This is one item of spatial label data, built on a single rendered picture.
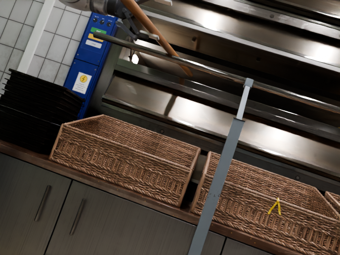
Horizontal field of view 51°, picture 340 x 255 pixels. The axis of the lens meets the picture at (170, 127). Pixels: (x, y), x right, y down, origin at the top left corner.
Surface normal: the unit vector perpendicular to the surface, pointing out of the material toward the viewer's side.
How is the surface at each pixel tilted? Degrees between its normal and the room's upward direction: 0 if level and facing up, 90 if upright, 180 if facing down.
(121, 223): 90
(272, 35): 70
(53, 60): 90
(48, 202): 90
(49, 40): 90
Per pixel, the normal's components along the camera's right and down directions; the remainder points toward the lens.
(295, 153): 0.03, -0.45
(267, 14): -0.09, -0.14
